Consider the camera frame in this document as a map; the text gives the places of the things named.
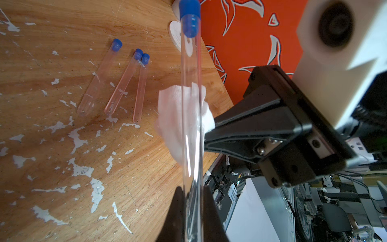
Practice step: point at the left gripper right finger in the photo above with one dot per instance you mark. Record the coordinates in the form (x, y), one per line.
(212, 226)

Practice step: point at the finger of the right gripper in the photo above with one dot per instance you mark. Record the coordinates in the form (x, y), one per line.
(257, 136)
(261, 98)

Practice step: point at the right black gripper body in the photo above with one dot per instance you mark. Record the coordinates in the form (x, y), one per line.
(313, 150)

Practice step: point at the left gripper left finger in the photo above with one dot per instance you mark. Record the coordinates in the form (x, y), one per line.
(172, 230)

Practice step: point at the white wipe cloth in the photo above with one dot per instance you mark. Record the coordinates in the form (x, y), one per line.
(169, 122)

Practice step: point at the test tube blue cap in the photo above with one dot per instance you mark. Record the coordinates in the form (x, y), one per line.
(141, 88)
(192, 130)
(123, 83)
(99, 79)

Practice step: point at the white flat tape roll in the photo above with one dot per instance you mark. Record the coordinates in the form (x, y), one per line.
(174, 30)

